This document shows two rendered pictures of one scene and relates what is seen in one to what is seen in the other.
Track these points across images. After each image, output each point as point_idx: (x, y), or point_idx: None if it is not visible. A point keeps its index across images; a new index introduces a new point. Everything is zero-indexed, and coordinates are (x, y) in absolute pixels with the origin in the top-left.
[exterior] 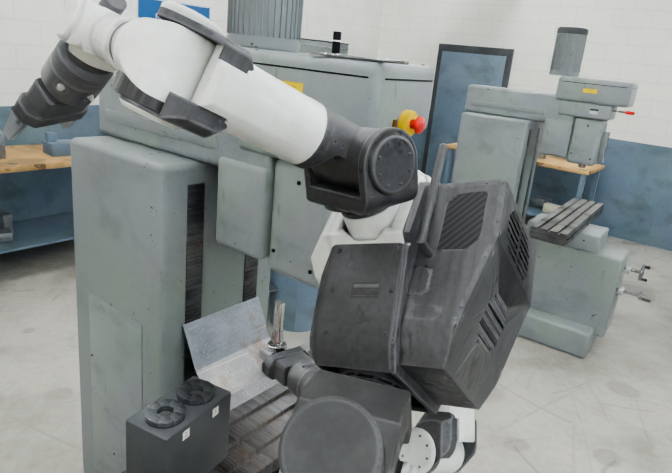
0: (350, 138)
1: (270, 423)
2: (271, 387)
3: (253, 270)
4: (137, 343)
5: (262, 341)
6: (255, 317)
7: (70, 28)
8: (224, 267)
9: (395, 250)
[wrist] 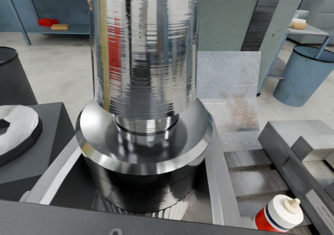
0: None
1: (191, 206)
2: (225, 152)
3: (267, 14)
4: None
5: (246, 98)
6: (248, 72)
7: None
8: None
9: None
